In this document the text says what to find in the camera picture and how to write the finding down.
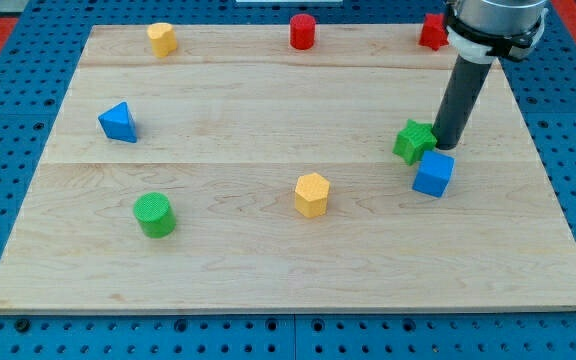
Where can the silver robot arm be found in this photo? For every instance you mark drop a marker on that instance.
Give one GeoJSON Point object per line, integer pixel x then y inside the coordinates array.
{"type": "Point", "coordinates": [482, 31]}

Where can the yellow hexagon block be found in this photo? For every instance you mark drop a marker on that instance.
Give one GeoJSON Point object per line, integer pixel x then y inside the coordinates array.
{"type": "Point", "coordinates": [311, 195]}

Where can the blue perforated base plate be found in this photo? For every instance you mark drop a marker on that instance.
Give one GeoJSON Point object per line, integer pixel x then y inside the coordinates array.
{"type": "Point", "coordinates": [43, 41]}

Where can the green star block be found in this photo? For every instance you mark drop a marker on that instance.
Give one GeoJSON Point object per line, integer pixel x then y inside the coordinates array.
{"type": "Point", "coordinates": [413, 141]}

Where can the blue triangle block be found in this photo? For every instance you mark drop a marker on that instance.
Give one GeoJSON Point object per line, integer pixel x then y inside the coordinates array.
{"type": "Point", "coordinates": [118, 123]}

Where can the yellow heart block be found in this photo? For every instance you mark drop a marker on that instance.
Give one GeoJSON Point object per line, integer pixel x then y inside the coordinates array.
{"type": "Point", "coordinates": [162, 38]}

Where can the light wooden board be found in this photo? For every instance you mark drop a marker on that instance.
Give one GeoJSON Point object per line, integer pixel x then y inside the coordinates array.
{"type": "Point", "coordinates": [226, 125]}

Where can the blue cube block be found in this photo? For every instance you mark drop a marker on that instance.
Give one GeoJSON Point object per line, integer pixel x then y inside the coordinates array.
{"type": "Point", "coordinates": [434, 174]}

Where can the red star block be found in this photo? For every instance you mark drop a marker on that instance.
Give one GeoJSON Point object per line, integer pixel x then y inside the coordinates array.
{"type": "Point", "coordinates": [433, 33]}

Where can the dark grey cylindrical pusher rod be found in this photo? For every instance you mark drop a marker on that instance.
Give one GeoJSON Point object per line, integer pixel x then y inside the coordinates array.
{"type": "Point", "coordinates": [463, 89]}

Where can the red cylinder block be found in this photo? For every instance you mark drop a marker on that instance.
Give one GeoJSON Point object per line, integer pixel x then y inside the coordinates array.
{"type": "Point", "coordinates": [302, 31]}

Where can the green cylinder block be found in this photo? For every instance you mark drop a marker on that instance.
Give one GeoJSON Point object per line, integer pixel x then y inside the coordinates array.
{"type": "Point", "coordinates": [154, 214]}

